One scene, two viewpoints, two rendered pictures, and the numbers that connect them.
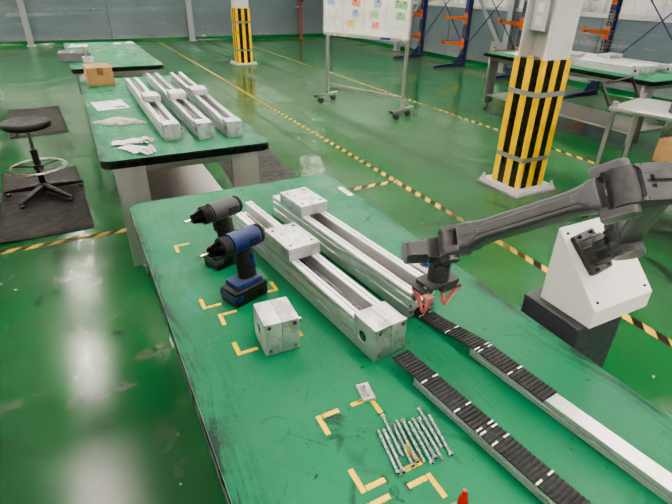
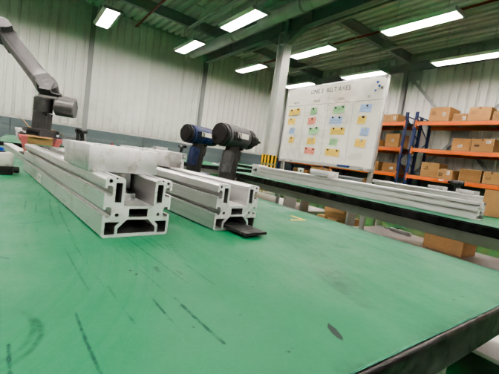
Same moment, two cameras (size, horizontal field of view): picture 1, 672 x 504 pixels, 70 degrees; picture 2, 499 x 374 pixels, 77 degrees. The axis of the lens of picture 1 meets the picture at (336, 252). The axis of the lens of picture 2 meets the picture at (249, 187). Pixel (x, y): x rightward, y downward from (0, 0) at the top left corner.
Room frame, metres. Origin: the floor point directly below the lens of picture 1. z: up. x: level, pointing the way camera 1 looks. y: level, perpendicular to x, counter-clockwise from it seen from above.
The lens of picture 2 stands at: (2.24, 0.30, 0.92)
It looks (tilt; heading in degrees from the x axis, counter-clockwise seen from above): 5 degrees down; 172
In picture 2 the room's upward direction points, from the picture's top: 8 degrees clockwise
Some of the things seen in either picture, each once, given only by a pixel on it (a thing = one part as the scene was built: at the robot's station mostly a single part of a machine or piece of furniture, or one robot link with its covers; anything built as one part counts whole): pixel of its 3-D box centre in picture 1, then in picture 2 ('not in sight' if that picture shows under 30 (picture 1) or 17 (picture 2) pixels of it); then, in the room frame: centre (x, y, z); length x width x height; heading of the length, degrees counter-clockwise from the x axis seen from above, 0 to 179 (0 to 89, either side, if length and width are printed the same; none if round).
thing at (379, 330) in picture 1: (383, 329); not in sight; (0.97, -0.12, 0.83); 0.12 x 0.09 x 0.10; 125
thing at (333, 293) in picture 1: (292, 258); (147, 178); (1.33, 0.14, 0.82); 0.80 x 0.10 x 0.09; 35
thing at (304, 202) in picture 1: (303, 204); (108, 164); (1.64, 0.13, 0.87); 0.16 x 0.11 x 0.07; 35
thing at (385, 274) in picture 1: (341, 243); (71, 173); (1.44, -0.02, 0.82); 0.80 x 0.10 x 0.09; 35
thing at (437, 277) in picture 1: (438, 271); (41, 123); (1.08, -0.27, 0.94); 0.10 x 0.07 x 0.07; 124
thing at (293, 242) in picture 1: (292, 244); (149, 160); (1.33, 0.14, 0.87); 0.16 x 0.11 x 0.07; 35
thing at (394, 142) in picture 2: not in sight; (370, 156); (-8.35, 5.91, 1.57); 2.83 x 0.98 x 3.14; 28
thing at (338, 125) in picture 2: not in sight; (320, 163); (-1.50, 1.66, 0.97); 1.50 x 0.50 x 1.95; 28
